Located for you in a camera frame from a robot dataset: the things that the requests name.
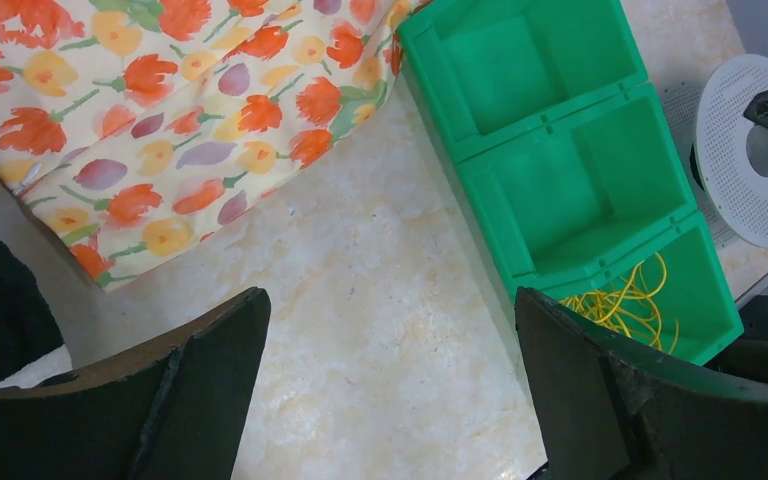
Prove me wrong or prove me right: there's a yellow cable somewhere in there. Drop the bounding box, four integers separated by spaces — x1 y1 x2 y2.
559 252 681 356

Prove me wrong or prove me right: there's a floral orange fabric pouch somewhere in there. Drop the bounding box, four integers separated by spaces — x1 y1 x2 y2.
0 1 421 290

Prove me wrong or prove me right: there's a white perforated cable spool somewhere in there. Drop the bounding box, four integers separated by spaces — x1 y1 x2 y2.
659 54 768 248

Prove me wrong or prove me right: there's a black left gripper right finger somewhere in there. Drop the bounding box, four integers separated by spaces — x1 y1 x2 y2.
515 288 768 479

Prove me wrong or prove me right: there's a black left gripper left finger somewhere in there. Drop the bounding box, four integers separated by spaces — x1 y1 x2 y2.
0 287 271 479

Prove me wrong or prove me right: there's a black white checkered pillow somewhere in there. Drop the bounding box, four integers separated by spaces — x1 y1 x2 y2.
0 240 72 389

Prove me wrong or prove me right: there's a green plastic compartment bin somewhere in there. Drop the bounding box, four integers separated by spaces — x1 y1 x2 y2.
397 1 744 365

